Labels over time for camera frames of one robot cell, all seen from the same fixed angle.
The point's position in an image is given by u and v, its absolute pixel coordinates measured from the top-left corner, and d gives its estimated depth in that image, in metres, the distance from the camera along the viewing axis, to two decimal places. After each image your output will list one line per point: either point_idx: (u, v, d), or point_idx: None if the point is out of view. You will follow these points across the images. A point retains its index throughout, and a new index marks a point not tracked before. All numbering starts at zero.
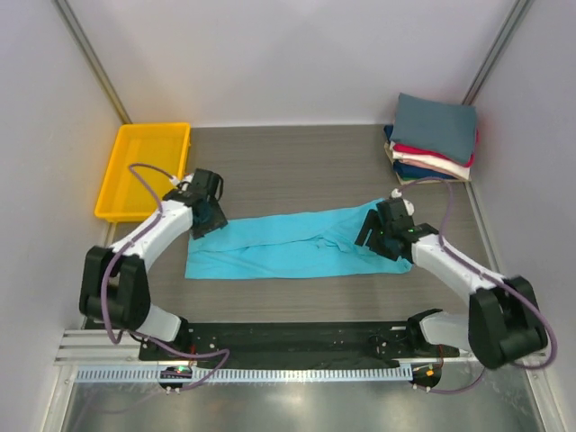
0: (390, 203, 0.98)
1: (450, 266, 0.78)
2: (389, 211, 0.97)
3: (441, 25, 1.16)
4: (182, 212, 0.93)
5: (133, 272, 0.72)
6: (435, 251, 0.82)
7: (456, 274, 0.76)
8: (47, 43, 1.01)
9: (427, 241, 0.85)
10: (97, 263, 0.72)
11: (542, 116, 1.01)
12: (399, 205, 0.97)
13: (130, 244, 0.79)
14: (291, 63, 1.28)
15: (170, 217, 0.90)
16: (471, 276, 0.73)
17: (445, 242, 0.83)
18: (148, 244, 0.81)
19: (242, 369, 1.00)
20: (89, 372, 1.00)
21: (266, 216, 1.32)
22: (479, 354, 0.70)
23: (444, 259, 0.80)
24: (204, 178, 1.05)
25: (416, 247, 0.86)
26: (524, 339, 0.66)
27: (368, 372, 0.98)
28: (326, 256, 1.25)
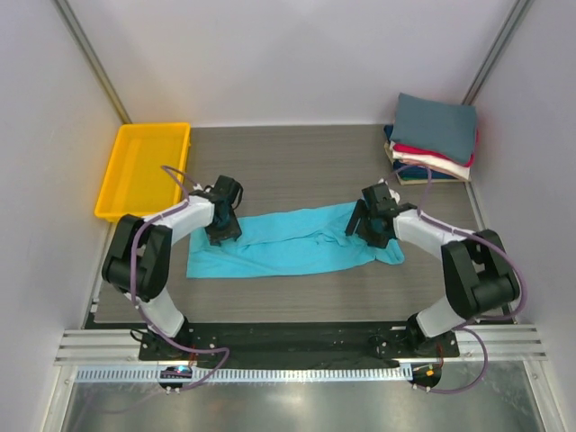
0: (373, 187, 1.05)
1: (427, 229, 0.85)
2: (373, 193, 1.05)
3: (441, 24, 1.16)
4: (206, 205, 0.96)
5: (161, 239, 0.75)
6: (413, 220, 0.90)
7: (432, 235, 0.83)
8: (46, 42, 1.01)
9: (407, 215, 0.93)
10: (129, 227, 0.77)
11: (542, 115, 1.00)
12: (383, 189, 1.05)
13: (160, 219, 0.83)
14: (290, 63, 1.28)
15: (196, 205, 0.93)
16: (443, 233, 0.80)
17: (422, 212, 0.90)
18: (175, 221, 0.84)
19: (242, 369, 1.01)
20: (90, 372, 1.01)
21: (268, 214, 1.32)
22: (457, 309, 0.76)
23: (421, 224, 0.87)
24: (226, 184, 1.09)
25: (397, 220, 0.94)
26: (497, 288, 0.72)
27: (368, 372, 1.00)
28: (325, 250, 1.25)
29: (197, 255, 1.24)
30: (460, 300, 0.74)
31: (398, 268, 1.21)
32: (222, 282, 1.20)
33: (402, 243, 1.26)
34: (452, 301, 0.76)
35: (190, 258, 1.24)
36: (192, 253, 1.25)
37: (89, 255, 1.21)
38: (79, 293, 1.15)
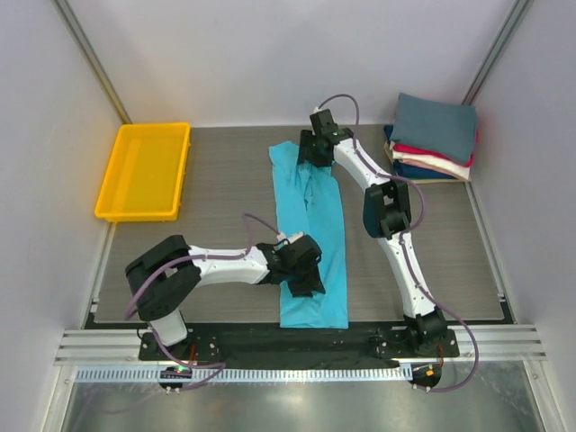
0: (319, 113, 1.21)
1: (359, 166, 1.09)
2: (319, 120, 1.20)
3: (441, 25, 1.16)
4: (258, 269, 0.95)
5: (182, 281, 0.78)
6: (349, 151, 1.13)
7: (361, 172, 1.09)
8: (46, 43, 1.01)
9: (346, 144, 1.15)
10: (171, 248, 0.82)
11: (542, 116, 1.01)
12: (328, 115, 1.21)
13: (202, 258, 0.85)
14: (291, 62, 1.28)
15: (247, 263, 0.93)
16: (370, 176, 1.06)
17: (358, 148, 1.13)
18: (214, 269, 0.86)
19: (242, 369, 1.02)
20: (90, 372, 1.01)
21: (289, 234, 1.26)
22: (367, 226, 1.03)
23: (355, 161, 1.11)
24: (300, 248, 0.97)
25: (336, 149, 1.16)
26: (397, 217, 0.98)
27: (368, 372, 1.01)
28: (320, 205, 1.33)
29: (327, 316, 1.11)
30: (373, 224, 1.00)
31: None
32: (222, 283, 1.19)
33: None
34: (366, 223, 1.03)
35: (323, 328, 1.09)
36: None
37: (89, 255, 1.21)
38: (79, 294, 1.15)
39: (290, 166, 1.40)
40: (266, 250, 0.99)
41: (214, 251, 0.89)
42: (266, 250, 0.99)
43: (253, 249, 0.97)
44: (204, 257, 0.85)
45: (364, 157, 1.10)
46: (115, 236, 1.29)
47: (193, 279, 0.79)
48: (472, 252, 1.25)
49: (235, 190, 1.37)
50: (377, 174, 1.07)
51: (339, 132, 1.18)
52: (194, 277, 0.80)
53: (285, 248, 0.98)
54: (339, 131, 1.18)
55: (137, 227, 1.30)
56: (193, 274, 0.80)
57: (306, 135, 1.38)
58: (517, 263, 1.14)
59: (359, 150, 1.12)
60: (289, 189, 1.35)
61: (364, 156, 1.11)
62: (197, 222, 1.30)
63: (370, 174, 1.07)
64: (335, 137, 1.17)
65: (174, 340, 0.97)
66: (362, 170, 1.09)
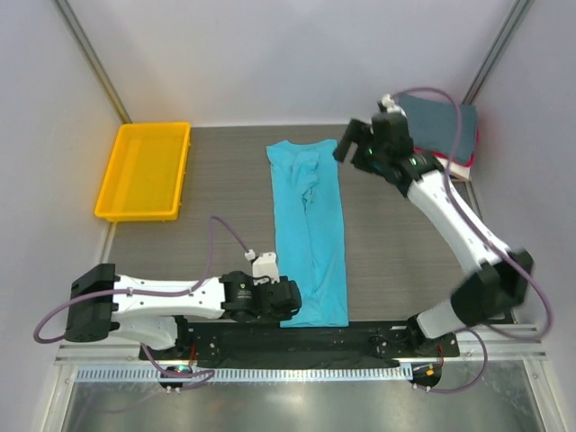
0: (390, 119, 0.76)
1: (457, 222, 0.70)
2: (390, 129, 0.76)
3: (441, 24, 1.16)
4: (211, 308, 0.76)
5: (89, 320, 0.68)
6: (437, 196, 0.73)
7: (459, 237, 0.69)
8: (46, 43, 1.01)
9: (431, 180, 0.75)
10: (98, 278, 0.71)
11: (542, 115, 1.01)
12: (401, 123, 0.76)
13: (127, 293, 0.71)
14: (290, 62, 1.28)
15: (193, 301, 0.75)
16: (476, 247, 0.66)
17: (451, 190, 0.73)
18: (141, 306, 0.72)
19: (242, 369, 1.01)
20: (90, 372, 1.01)
21: (288, 238, 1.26)
22: (456, 311, 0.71)
23: (450, 215, 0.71)
24: (281, 292, 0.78)
25: (415, 187, 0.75)
26: (514, 302, 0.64)
27: (368, 372, 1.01)
28: (320, 205, 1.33)
29: (328, 316, 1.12)
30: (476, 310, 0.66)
31: (398, 268, 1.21)
32: None
33: (403, 243, 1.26)
34: (456, 309, 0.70)
35: (322, 326, 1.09)
36: (192, 253, 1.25)
37: (89, 255, 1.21)
38: None
39: (289, 166, 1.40)
40: (232, 286, 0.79)
41: (148, 285, 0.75)
42: (231, 284, 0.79)
43: (205, 281, 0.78)
44: (129, 293, 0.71)
45: (462, 208, 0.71)
46: (116, 235, 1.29)
47: (100, 322, 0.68)
48: None
49: (235, 190, 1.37)
50: (489, 243, 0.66)
51: (419, 161, 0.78)
52: (101, 319, 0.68)
53: (262, 286, 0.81)
54: (420, 158, 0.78)
55: (137, 226, 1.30)
56: (103, 316, 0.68)
57: (357, 125, 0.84)
58: None
59: (454, 197, 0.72)
60: (289, 190, 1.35)
61: (462, 207, 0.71)
62: (197, 221, 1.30)
63: (476, 238, 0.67)
64: (415, 168, 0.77)
65: (162, 347, 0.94)
66: (462, 229, 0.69)
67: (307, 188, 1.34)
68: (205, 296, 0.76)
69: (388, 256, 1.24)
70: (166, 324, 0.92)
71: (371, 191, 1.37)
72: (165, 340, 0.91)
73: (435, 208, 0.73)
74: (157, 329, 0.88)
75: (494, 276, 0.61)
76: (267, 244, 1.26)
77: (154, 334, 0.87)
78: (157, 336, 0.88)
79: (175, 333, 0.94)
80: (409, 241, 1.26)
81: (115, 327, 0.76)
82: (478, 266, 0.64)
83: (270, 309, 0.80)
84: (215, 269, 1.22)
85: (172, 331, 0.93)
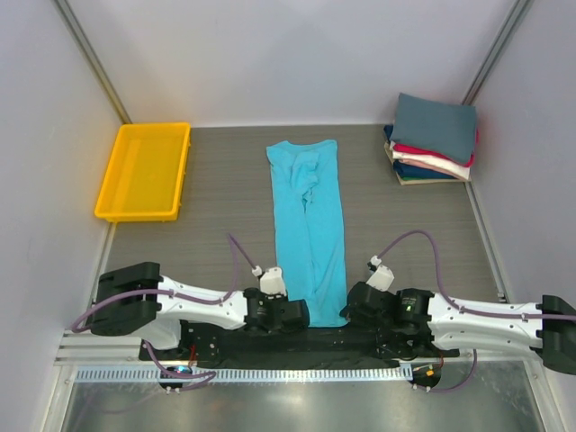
0: (368, 292, 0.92)
1: (492, 323, 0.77)
2: (369, 298, 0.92)
3: (441, 25, 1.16)
4: (235, 319, 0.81)
5: (134, 316, 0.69)
6: (453, 312, 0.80)
7: (499, 328, 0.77)
8: (46, 45, 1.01)
9: (438, 303, 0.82)
10: (139, 275, 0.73)
11: (542, 117, 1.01)
12: (376, 292, 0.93)
13: (170, 296, 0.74)
14: (290, 63, 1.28)
15: (221, 311, 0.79)
16: (516, 324, 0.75)
17: (459, 302, 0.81)
18: (178, 310, 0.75)
19: (242, 369, 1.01)
20: (90, 373, 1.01)
21: (289, 240, 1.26)
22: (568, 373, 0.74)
23: (481, 320, 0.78)
24: (292, 312, 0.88)
25: (432, 324, 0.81)
26: None
27: (368, 372, 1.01)
28: (321, 206, 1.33)
29: (327, 315, 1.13)
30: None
31: (398, 269, 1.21)
32: (222, 283, 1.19)
33: (403, 244, 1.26)
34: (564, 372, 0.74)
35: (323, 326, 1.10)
36: (192, 253, 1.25)
37: (89, 255, 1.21)
38: (80, 293, 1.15)
39: (289, 166, 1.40)
40: (252, 302, 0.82)
41: (187, 290, 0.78)
42: (252, 300, 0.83)
43: (234, 292, 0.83)
44: (173, 295, 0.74)
45: (479, 310, 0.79)
46: (116, 236, 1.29)
47: (144, 319, 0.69)
48: (472, 252, 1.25)
49: (235, 190, 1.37)
50: (524, 315, 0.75)
51: (411, 302, 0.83)
52: (143, 317, 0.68)
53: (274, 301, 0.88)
54: (410, 299, 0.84)
55: (138, 227, 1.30)
56: (146, 314, 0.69)
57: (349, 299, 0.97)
58: (517, 264, 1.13)
59: (467, 307, 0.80)
60: (289, 191, 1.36)
61: (476, 309, 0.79)
62: (197, 222, 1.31)
63: (513, 319, 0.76)
64: (413, 313, 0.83)
65: (165, 347, 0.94)
66: (497, 323, 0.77)
67: (306, 189, 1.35)
68: (234, 308, 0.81)
69: (388, 256, 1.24)
70: (173, 325, 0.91)
71: (371, 190, 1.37)
72: (169, 340, 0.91)
73: (465, 323, 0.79)
74: (166, 329, 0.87)
75: (557, 337, 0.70)
76: (267, 245, 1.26)
77: (160, 334, 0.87)
78: (164, 335, 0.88)
79: (179, 333, 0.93)
80: (408, 242, 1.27)
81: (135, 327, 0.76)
82: (539, 336, 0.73)
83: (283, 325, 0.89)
84: (215, 269, 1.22)
85: (177, 333, 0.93)
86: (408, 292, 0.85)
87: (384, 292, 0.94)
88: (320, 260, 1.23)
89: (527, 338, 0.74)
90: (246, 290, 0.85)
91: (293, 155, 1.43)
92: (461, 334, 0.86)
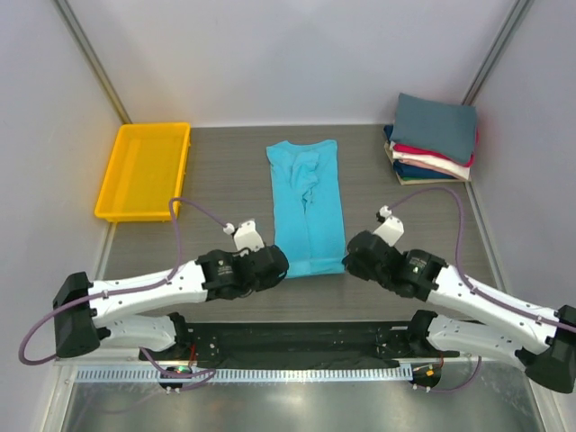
0: (371, 244, 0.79)
1: (503, 314, 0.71)
2: (373, 252, 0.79)
3: (442, 25, 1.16)
4: (192, 292, 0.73)
5: (70, 330, 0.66)
6: (464, 294, 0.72)
7: (509, 323, 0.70)
8: (46, 45, 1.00)
9: (450, 281, 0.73)
10: (68, 291, 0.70)
11: (543, 117, 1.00)
12: (382, 246, 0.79)
13: (103, 297, 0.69)
14: (289, 62, 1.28)
15: (172, 288, 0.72)
16: (526, 324, 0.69)
17: (475, 283, 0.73)
18: (120, 306, 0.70)
19: (242, 369, 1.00)
20: (89, 372, 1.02)
21: (294, 202, 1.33)
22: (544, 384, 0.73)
23: (491, 308, 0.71)
24: (262, 260, 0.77)
25: (435, 294, 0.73)
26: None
27: (368, 373, 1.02)
28: (321, 206, 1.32)
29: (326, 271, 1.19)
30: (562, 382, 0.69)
31: None
32: None
33: (403, 244, 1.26)
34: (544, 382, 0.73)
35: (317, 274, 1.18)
36: (192, 253, 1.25)
37: (89, 256, 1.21)
38: None
39: (289, 166, 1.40)
40: (211, 266, 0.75)
41: (123, 285, 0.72)
42: (211, 264, 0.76)
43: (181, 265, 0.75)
44: (105, 295, 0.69)
45: (493, 297, 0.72)
46: (116, 236, 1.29)
47: (82, 330, 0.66)
48: (472, 252, 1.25)
49: (235, 190, 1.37)
50: (539, 318, 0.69)
51: (419, 265, 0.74)
52: (82, 327, 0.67)
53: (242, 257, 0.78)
54: (418, 260, 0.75)
55: (137, 227, 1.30)
56: (84, 322, 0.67)
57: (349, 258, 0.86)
58: (517, 264, 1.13)
59: (480, 289, 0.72)
60: (289, 191, 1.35)
61: (489, 294, 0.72)
62: (197, 222, 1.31)
63: (526, 319, 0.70)
64: (418, 274, 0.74)
65: (163, 347, 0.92)
66: (508, 317, 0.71)
67: (307, 189, 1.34)
68: (184, 280, 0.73)
69: None
70: (160, 324, 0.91)
71: (371, 190, 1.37)
72: (163, 340, 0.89)
73: (474, 307, 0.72)
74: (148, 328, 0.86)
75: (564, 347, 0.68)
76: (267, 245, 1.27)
77: (148, 336, 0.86)
78: (151, 337, 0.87)
79: (172, 330, 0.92)
80: (408, 242, 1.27)
81: (103, 335, 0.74)
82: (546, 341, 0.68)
83: (260, 275, 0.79)
84: None
85: (170, 329, 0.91)
86: (417, 252, 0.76)
87: (390, 247, 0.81)
88: (321, 222, 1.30)
89: (534, 341, 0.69)
90: (204, 256, 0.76)
91: (293, 155, 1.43)
92: (454, 334, 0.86)
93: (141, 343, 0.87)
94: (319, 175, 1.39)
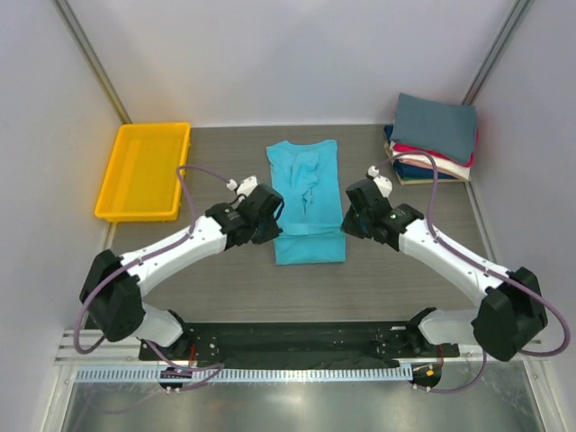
0: (363, 188, 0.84)
1: (454, 262, 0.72)
2: (363, 196, 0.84)
3: (442, 24, 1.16)
4: (213, 239, 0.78)
5: (122, 296, 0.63)
6: (426, 239, 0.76)
7: (458, 270, 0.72)
8: (46, 46, 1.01)
9: (418, 230, 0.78)
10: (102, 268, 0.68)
11: (543, 116, 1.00)
12: (373, 191, 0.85)
13: (139, 263, 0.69)
14: (290, 63, 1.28)
15: (196, 240, 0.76)
16: (473, 273, 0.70)
17: (437, 231, 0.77)
18: (157, 266, 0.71)
19: (242, 369, 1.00)
20: (90, 372, 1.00)
21: (293, 192, 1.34)
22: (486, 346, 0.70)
23: (445, 254, 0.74)
24: (259, 199, 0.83)
25: (402, 238, 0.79)
26: (530, 326, 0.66)
27: (368, 373, 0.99)
28: (321, 205, 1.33)
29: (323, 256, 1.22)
30: (500, 341, 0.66)
31: (397, 269, 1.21)
32: (221, 283, 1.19)
33: None
34: (485, 345, 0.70)
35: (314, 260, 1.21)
36: None
37: (89, 256, 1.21)
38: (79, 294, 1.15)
39: (289, 166, 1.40)
40: (220, 214, 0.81)
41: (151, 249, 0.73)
42: (218, 214, 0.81)
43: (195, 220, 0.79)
44: (141, 260, 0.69)
45: (452, 246, 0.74)
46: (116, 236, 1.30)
47: (130, 291, 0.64)
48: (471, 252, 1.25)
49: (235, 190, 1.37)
50: (487, 269, 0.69)
51: (399, 213, 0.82)
52: (131, 288, 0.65)
53: (241, 202, 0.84)
54: (400, 212, 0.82)
55: (137, 227, 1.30)
56: (130, 284, 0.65)
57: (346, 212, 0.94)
58: (517, 264, 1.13)
59: (441, 237, 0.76)
60: (289, 191, 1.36)
61: (448, 243, 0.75)
62: None
63: (475, 269, 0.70)
64: (396, 221, 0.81)
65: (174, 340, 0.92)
66: (459, 265, 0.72)
67: (307, 189, 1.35)
68: (202, 231, 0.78)
69: (387, 257, 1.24)
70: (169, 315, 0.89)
71: None
72: (173, 330, 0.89)
73: (432, 253, 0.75)
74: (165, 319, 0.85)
75: (503, 301, 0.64)
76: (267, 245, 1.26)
77: (164, 323, 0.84)
78: (165, 326, 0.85)
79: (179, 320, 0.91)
80: None
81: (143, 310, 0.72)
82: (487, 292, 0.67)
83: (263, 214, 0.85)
84: (215, 269, 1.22)
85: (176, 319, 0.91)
86: (403, 206, 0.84)
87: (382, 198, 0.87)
88: (319, 212, 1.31)
89: (476, 290, 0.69)
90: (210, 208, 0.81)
91: (293, 155, 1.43)
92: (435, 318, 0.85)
93: (156, 333, 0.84)
94: (319, 175, 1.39)
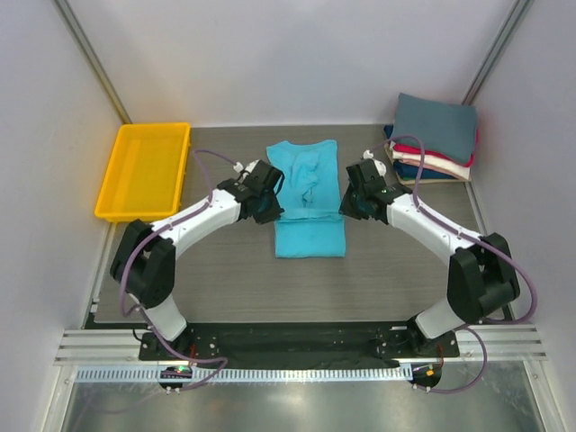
0: (361, 166, 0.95)
1: (432, 228, 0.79)
2: (360, 173, 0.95)
3: (442, 24, 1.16)
4: (229, 209, 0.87)
5: (161, 256, 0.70)
6: (409, 209, 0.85)
7: (435, 235, 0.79)
8: (46, 46, 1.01)
9: (403, 202, 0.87)
10: (137, 234, 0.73)
11: (543, 116, 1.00)
12: (370, 166, 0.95)
13: (169, 228, 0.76)
14: (290, 63, 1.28)
15: (215, 209, 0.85)
16: (447, 237, 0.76)
17: (420, 202, 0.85)
18: (185, 231, 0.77)
19: (242, 369, 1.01)
20: (90, 372, 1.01)
21: (293, 189, 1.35)
22: (456, 309, 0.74)
23: (426, 221, 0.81)
24: (264, 173, 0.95)
25: (390, 210, 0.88)
26: (498, 290, 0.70)
27: (368, 373, 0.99)
28: (321, 203, 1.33)
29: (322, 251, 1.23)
30: (467, 301, 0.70)
31: (397, 269, 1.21)
32: (221, 283, 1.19)
33: (404, 244, 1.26)
34: (456, 308, 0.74)
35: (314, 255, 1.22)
36: (192, 253, 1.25)
37: (89, 255, 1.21)
38: (79, 294, 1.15)
39: (289, 166, 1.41)
40: (231, 187, 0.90)
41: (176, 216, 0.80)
42: (229, 187, 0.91)
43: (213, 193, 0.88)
44: (171, 225, 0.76)
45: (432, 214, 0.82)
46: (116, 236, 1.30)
47: (168, 252, 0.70)
48: None
49: None
50: (460, 233, 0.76)
51: (390, 188, 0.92)
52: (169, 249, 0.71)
53: (247, 178, 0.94)
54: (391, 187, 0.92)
55: None
56: (167, 247, 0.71)
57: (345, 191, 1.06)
58: None
59: (423, 206, 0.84)
60: (289, 191, 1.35)
61: (430, 212, 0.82)
62: None
63: (449, 233, 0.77)
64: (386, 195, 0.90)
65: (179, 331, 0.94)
66: (436, 230, 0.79)
67: (307, 189, 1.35)
68: (220, 201, 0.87)
69: (387, 256, 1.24)
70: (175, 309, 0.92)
71: None
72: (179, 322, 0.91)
73: (415, 220, 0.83)
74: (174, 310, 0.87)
75: (472, 259, 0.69)
76: (267, 244, 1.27)
77: (174, 313, 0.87)
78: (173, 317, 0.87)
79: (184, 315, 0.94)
80: (408, 242, 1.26)
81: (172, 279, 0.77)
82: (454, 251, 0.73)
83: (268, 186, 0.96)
84: (215, 269, 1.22)
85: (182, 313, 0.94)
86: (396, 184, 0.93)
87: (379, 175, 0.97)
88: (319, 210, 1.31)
89: (447, 249, 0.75)
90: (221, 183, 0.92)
91: (293, 155, 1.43)
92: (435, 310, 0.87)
93: (165, 326, 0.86)
94: (319, 175, 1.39)
